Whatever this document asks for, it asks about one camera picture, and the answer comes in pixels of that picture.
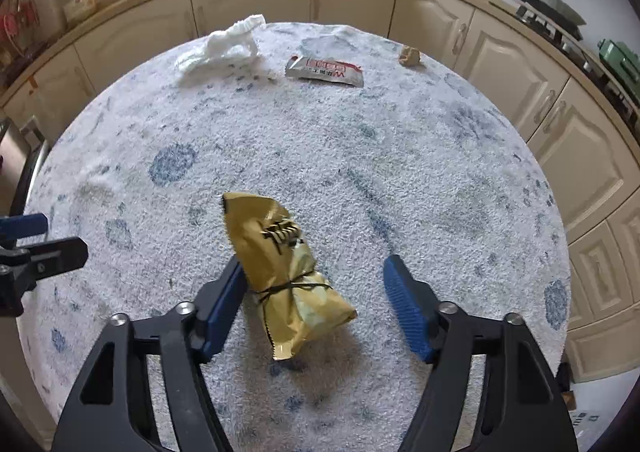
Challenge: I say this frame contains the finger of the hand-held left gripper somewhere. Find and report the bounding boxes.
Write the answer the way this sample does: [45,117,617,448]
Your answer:
[0,236,90,318]
[0,213,49,240]

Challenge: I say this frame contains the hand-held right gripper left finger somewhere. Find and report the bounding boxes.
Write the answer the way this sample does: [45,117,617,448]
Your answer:
[60,254,249,452]

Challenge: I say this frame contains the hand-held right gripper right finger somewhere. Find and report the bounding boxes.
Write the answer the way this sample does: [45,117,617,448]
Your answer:
[382,254,581,452]

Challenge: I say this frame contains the gold snack packet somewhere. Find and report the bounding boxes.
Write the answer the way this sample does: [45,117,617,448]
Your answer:
[221,192,358,362]

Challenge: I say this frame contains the stainless steel appliance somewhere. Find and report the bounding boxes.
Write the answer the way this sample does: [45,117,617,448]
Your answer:
[0,117,51,218]

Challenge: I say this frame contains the blue floral tablecloth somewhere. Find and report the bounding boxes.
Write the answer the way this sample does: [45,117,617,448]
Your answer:
[15,22,573,452]

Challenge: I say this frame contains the cream cabinet drawer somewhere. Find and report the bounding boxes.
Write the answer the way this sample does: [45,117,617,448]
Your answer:
[607,209,640,308]
[567,219,628,330]

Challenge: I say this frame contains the dish rack with dishes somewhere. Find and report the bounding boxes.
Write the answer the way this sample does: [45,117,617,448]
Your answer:
[0,0,48,78]

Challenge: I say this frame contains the white plastic jar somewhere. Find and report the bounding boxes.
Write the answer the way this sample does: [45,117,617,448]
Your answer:
[64,0,97,27]

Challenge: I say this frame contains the silver red packet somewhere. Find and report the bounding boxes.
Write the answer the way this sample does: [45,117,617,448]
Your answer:
[285,54,364,89]

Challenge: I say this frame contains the white crumpled plastic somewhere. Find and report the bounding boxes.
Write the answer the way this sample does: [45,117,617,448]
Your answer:
[175,14,266,80]

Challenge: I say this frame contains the black gas stove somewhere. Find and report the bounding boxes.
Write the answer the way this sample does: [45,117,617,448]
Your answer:
[514,0,588,43]

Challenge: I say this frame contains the green electric cooker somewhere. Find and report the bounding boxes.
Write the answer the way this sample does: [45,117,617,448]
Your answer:
[597,38,640,105]

